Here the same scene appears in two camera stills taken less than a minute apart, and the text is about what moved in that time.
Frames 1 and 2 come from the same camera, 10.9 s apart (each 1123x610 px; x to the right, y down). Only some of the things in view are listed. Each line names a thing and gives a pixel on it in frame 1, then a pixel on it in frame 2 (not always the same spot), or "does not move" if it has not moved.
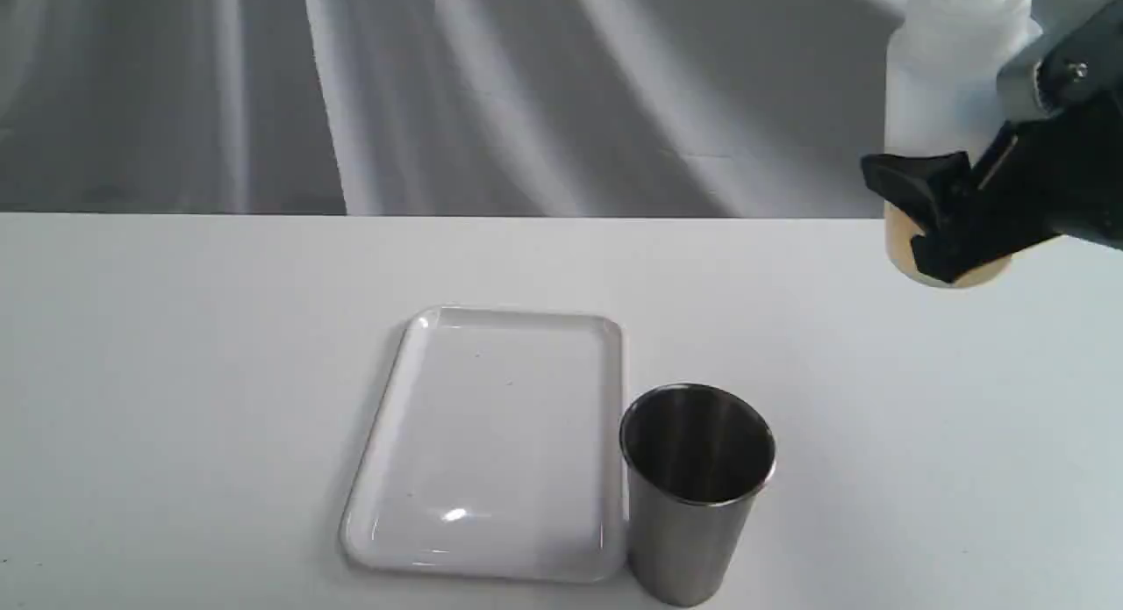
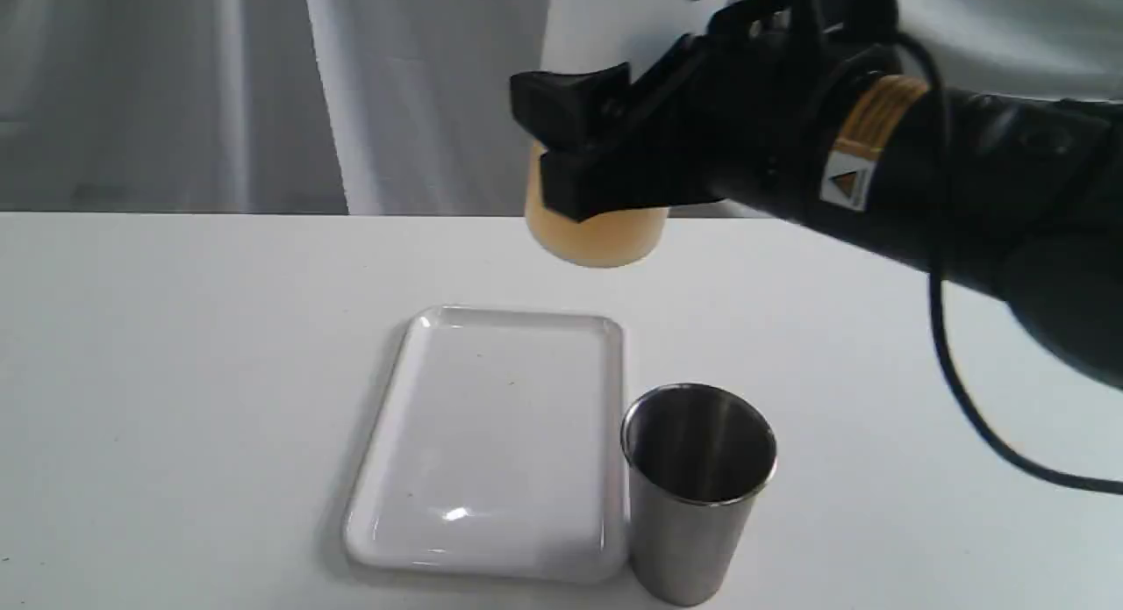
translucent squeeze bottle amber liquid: [942, 93] -> [611, 240]
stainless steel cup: [697, 461] does not move
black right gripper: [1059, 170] -> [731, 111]
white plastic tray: [497, 449] does not move
